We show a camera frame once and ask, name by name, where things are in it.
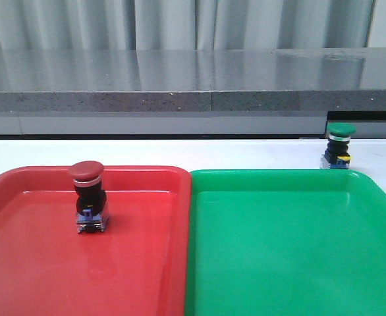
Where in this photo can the red mushroom push button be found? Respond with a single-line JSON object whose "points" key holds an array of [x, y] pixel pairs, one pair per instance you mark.
{"points": [[91, 206]]}

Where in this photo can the green mushroom push button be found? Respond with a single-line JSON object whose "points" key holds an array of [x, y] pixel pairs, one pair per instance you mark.
{"points": [[336, 154]]}

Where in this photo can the green plastic tray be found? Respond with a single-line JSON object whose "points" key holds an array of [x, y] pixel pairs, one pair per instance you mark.
{"points": [[286, 242]]}

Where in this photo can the grey stone counter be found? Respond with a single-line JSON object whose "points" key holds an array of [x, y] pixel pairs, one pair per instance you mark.
{"points": [[151, 94]]}

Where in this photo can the red plastic tray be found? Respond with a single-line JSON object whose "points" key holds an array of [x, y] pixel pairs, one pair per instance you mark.
{"points": [[137, 266]]}

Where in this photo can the white pleated curtain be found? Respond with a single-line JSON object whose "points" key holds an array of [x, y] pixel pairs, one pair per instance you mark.
{"points": [[189, 25]]}

